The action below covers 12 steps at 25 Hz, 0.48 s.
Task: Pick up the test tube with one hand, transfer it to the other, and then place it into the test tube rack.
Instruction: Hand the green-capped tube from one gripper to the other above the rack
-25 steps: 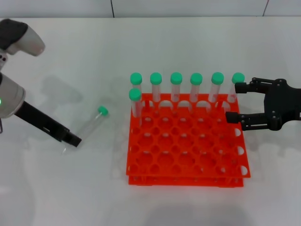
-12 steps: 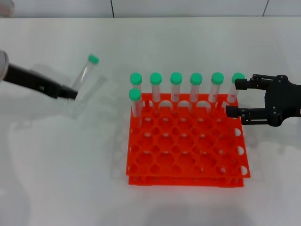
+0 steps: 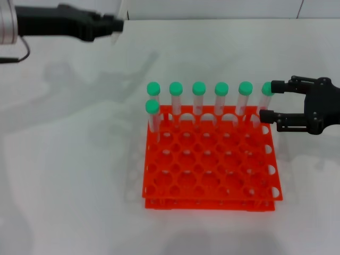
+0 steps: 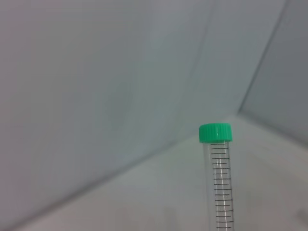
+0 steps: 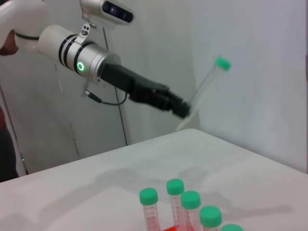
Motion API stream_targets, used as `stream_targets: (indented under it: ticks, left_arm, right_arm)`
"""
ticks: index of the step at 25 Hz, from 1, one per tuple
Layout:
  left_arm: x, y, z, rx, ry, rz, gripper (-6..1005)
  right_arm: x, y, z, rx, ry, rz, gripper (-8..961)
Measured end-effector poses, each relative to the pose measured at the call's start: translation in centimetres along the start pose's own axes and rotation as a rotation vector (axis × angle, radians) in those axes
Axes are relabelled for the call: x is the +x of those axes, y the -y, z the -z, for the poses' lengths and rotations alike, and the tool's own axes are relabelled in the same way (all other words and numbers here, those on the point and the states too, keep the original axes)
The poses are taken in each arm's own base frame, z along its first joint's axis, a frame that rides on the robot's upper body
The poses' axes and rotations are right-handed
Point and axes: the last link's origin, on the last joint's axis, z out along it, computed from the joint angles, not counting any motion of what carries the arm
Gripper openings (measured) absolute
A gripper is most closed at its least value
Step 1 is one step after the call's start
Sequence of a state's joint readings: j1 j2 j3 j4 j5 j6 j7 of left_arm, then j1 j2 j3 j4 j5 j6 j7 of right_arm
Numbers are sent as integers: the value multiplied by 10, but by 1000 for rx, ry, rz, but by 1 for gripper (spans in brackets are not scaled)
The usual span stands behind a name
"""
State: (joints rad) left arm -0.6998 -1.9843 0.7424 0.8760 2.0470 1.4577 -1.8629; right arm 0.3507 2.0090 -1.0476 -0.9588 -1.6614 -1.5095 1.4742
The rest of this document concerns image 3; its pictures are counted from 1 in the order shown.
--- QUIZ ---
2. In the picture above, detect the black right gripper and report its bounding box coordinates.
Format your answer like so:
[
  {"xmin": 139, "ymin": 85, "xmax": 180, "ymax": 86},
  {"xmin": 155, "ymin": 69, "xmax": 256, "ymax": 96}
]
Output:
[{"xmin": 258, "ymin": 75, "xmax": 340, "ymax": 136}]

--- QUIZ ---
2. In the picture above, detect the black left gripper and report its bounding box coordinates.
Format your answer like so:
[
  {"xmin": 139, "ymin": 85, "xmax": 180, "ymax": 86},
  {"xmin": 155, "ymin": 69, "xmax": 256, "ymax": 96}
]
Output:
[{"xmin": 15, "ymin": 3, "xmax": 125, "ymax": 43}]

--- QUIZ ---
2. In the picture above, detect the orange plastic test tube rack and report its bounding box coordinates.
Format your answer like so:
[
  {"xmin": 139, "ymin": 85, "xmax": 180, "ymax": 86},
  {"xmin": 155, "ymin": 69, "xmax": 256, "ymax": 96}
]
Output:
[{"xmin": 142, "ymin": 105, "xmax": 284, "ymax": 213}]

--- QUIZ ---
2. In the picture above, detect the thin dark red cable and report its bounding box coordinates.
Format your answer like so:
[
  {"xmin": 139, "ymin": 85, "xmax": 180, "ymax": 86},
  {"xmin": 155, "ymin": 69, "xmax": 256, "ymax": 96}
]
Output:
[{"xmin": 0, "ymin": 36, "xmax": 31, "ymax": 64}]

